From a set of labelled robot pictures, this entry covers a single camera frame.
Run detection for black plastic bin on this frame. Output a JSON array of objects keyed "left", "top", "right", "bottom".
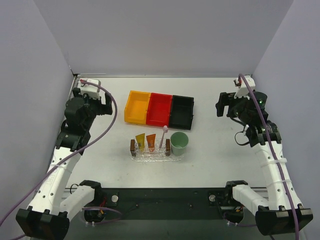
[{"left": 168, "top": 95, "right": 194, "bottom": 130}]

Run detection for yellow toothpaste tube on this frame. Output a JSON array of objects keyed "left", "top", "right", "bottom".
[{"left": 135, "top": 133, "right": 145, "bottom": 152}]

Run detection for orange toothpaste tube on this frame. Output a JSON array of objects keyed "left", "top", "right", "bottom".
[{"left": 146, "top": 134, "right": 156, "bottom": 152}]

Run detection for mint green cup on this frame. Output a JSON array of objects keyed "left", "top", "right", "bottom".
[{"left": 170, "top": 131, "right": 189, "bottom": 156}]

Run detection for pink toothbrush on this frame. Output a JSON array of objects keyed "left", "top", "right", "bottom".
[{"left": 159, "top": 125, "right": 169, "bottom": 149}]

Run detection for clear toothbrush holder brown ends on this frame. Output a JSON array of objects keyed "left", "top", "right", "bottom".
[{"left": 129, "top": 137, "right": 171, "bottom": 160}]

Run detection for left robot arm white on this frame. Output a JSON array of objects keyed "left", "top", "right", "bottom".
[{"left": 15, "top": 87, "right": 118, "bottom": 240}]

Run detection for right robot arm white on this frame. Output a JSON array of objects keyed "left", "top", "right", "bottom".
[{"left": 215, "top": 91, "right": 313, "bottom": 236}]

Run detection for clear textured oval tray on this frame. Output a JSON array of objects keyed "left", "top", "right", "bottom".
[{"left": 130, "top": 151, "right": 185, "bottom": 163}]

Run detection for yellow plastic bin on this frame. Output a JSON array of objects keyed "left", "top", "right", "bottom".
[{"left": 124, "top": 90, "right": 151, "bottom": 125}]

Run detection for red plastic bin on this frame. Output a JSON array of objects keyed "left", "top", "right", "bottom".
[{"left": 146, "top": 92, "right": 173, "bottom": 127}]

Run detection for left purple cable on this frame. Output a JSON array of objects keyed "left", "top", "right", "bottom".
[{"left": 0, "top": 79, "right": 123, "bottom": 240}]

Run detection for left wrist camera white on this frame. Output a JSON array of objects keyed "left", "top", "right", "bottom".
[{"left": 78, "top": 78, "right": 101, "bottom": 100}]

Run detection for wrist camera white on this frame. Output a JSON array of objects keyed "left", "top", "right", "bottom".
[
  {"left": 78, "top": 78, "right": 101, "bottom": 100},
  {"left": 233, "top": 75, "right": 256, "bottom": 99}
]

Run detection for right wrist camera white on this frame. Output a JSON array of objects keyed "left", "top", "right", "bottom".
[{"left": 233, "top": 75, "right": 256, "bottom": 99}]

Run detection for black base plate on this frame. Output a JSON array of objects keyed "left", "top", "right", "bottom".
[{"left": 83, "top": 187, "right": 253, "bottom": 221}]

